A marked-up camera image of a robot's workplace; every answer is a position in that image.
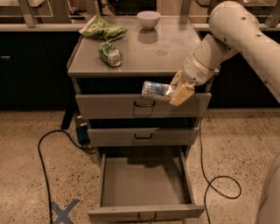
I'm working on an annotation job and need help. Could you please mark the grey open bottom drawer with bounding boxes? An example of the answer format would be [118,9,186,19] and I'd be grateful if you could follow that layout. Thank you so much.
[88,150,204,222]

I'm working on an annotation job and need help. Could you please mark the blue power adapter box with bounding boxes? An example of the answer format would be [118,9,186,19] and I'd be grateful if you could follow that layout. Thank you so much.
[74,113,90,144]

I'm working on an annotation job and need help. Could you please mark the green chip bag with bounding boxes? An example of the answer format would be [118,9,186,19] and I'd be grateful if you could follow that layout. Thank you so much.
[79,16,127,42]

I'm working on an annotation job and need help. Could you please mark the dark counter cabinets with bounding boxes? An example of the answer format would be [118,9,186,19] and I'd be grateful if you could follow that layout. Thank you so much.
[0,31,279,110]

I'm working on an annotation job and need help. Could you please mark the black cable right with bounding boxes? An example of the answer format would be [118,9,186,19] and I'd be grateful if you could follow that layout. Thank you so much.
[199,117,242,224]

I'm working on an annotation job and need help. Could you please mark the blue tape cross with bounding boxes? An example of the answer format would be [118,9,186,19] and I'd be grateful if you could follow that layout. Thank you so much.
[51,199,80,224]

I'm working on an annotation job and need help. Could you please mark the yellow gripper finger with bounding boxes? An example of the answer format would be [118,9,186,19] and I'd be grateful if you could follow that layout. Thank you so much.
[169,82,194,106]
[171,70,184,86]

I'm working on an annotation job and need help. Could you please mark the black cable left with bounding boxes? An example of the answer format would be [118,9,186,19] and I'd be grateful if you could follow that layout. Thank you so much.
[38,129,97,224]

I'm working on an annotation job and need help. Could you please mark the grey top drawer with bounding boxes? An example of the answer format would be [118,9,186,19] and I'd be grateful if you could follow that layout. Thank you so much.
[76,93,211,119]

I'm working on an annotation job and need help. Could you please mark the silver blue redbull can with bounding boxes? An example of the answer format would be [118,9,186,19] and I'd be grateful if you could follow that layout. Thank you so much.
[142,81,174,102]

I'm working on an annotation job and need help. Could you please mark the white bowl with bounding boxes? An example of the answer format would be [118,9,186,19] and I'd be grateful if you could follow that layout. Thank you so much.
[137,10,161,30]

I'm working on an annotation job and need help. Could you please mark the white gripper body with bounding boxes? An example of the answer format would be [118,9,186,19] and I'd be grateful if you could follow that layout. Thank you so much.
[182,52,218,86]

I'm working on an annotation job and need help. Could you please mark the green soda can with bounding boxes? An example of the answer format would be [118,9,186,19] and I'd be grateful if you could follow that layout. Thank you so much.
[99,42,123,67]

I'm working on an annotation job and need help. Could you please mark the grey middle drawer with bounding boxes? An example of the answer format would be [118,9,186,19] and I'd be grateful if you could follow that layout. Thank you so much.
[87,128,198,147]

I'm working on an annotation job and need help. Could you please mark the black cable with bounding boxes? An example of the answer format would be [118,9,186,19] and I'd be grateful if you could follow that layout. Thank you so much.
[38,129,97,224]
[199,117,242,224]

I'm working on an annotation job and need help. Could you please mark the grey drawer cabinet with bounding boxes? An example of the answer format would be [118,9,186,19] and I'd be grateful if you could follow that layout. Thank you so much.
[68,17,210,151]

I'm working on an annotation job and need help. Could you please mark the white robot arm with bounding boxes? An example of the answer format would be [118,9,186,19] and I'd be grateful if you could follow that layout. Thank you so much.
[170,1,280,224]

